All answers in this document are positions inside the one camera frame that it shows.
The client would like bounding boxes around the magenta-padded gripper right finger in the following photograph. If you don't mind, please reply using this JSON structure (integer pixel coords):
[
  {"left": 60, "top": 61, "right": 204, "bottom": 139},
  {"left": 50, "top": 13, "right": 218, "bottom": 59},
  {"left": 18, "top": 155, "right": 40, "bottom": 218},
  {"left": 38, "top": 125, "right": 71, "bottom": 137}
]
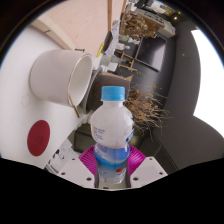
[{"left": 125, "top": 144, "right": 169, "bottom": 190}]

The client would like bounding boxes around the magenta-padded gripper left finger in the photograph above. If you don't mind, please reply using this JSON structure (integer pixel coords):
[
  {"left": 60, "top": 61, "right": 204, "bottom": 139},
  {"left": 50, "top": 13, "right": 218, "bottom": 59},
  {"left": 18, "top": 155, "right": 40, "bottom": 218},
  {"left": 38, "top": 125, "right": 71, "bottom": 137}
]
[{"left": 57, "top": 144, "right": 100, "bottom": 190}]

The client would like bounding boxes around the blue-capped white drink bottle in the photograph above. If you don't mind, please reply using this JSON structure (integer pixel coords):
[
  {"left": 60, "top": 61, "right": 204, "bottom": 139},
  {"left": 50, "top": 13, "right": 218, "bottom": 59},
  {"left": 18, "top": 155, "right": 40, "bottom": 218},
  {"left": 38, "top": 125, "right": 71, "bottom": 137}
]
[{"left": 89, "top": 85, "right": 136, "bottom": 186}]

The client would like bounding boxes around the stack of papers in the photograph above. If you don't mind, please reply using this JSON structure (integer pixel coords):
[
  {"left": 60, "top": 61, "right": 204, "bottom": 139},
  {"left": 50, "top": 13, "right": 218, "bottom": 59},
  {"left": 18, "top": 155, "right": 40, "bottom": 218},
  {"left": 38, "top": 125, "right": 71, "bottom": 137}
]
[{"left": 44, "top": 138, "right": 81, "bottom": 174}]

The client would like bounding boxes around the flat round red coaster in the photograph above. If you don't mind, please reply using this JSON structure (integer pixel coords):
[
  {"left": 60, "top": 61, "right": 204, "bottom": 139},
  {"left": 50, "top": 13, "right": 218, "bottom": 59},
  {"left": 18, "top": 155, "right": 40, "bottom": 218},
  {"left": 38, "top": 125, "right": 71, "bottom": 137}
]
[{"left": 26, "top": 119, "right": 51, "bottom": 158}]

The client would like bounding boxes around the grey plant saucer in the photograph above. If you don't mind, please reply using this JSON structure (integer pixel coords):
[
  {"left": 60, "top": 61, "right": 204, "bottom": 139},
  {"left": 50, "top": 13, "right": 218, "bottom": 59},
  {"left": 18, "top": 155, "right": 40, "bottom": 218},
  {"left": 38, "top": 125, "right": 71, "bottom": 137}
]
[{"left": 79, "top": 66, "right": 104, "bottom": 114}]

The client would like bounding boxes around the dried plant in brown pot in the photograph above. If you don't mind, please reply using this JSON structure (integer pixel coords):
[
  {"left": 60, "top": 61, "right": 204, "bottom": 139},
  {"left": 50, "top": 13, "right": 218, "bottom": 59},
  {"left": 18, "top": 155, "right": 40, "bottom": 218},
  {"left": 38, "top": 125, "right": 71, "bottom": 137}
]
[{"left": 84, "top": 68, "right": 173, "bottom": 143}]

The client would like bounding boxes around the white ceramic mug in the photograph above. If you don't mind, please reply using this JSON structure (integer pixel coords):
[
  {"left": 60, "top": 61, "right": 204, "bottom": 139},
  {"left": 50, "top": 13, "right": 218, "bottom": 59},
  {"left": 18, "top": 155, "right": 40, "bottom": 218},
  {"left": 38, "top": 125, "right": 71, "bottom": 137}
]
[{"left": 29, "top": 49, "right": 94, "bottom": 108}]

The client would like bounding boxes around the long ceiling light panel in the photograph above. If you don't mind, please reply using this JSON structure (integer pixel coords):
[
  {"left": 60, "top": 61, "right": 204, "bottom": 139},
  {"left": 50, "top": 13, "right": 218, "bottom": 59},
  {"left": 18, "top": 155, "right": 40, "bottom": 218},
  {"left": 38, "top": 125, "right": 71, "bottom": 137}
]
[{"left": 191, "top": 29, "right": 224, "bottom": 139}]

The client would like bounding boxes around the wooden easel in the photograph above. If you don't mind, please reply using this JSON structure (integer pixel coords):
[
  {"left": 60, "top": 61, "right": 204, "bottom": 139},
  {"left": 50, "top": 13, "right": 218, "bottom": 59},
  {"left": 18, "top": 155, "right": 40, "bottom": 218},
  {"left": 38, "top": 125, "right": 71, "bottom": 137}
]
[{"left": 114, "top": 36, "right": 144, "bottom": 73}]

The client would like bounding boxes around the small white cup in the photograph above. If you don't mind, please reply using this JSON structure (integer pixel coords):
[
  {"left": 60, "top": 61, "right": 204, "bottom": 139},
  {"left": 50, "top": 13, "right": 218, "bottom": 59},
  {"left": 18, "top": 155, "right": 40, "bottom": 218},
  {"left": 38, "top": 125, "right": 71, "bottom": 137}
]
[{"left": 99, "top": 53, "right": 113, "bottom": 68}]

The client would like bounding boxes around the small yellow flat item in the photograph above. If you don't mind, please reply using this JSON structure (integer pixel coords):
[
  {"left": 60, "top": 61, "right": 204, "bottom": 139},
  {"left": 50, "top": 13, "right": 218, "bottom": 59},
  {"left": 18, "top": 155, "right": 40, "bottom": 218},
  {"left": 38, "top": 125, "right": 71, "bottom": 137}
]
[{"left": 96, "top": 42, "right": 105, "bottom": 58}]

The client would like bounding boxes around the crumpled printed paper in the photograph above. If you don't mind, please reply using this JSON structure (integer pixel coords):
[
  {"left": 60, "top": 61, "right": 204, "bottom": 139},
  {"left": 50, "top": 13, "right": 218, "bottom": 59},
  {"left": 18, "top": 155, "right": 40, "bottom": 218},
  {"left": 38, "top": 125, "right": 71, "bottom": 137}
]
[{"left": 106, "top": 19, "right": 124, "bottom": 58}]

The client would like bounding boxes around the black wall screen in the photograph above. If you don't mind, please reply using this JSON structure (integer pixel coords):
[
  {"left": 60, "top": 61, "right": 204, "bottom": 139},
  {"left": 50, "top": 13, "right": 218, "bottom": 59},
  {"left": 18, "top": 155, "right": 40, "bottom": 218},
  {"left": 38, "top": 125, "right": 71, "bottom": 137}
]
[{"left": 134, "top": 31, "right": 168, "bottom": 73}]

